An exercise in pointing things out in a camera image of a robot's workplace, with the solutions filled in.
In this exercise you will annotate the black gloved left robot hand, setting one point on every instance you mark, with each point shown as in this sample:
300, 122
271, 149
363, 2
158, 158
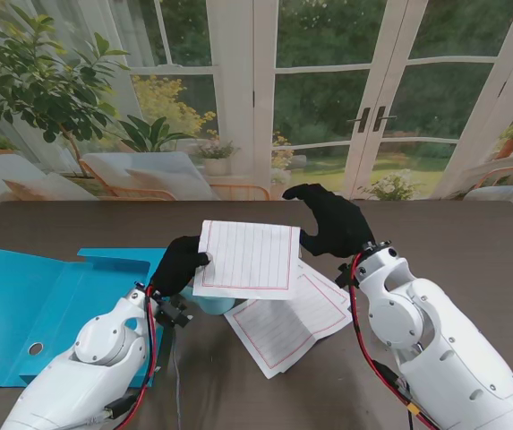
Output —
177, 269

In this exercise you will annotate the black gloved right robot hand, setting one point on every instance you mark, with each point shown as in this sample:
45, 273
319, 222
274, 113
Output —
341, 228

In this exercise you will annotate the light blue label roll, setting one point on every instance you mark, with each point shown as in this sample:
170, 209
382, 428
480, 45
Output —
213, 307

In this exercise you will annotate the red-lined white paper sheet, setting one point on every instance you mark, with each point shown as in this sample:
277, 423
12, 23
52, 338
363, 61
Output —
278, 336
247, 260
314, 273

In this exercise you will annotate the blue file box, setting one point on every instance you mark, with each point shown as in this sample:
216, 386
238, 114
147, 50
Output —
14, 304

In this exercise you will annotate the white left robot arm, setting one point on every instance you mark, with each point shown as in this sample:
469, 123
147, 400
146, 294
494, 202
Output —
95, 358

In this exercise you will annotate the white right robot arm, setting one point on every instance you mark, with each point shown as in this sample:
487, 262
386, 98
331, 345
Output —
439, 349

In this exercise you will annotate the printed garden room backdrop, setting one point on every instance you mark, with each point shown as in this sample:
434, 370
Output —
318, 89

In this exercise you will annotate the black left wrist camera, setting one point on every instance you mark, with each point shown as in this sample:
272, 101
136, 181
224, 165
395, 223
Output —
173, 313

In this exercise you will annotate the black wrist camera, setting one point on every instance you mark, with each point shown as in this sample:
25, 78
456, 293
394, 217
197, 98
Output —
343, 275
173, 313

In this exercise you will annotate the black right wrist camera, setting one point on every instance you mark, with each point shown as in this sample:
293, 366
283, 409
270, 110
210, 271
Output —
343, 275

